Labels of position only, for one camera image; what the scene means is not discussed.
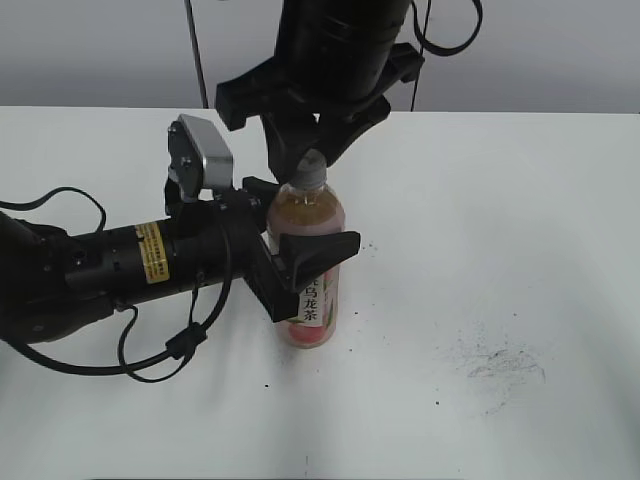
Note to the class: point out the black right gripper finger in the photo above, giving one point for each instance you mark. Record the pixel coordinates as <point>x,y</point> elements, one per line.
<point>340,134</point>
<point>288,138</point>

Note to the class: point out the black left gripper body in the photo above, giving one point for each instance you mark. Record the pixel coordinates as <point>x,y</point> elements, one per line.
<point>212,241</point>

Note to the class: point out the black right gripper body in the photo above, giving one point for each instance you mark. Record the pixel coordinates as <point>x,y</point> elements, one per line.
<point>271,88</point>

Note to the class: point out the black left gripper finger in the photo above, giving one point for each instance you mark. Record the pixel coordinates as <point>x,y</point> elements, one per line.
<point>262,194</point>
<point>306,258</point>

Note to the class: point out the white bottle cap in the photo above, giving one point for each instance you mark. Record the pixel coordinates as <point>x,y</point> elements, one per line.
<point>311,172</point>

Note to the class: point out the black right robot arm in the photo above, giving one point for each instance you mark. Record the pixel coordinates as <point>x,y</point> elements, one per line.
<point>328,35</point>

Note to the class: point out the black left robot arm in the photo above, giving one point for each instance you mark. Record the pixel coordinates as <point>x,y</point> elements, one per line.
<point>53,283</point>

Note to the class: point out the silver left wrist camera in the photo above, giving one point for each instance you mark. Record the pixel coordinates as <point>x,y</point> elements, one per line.
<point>200,159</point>

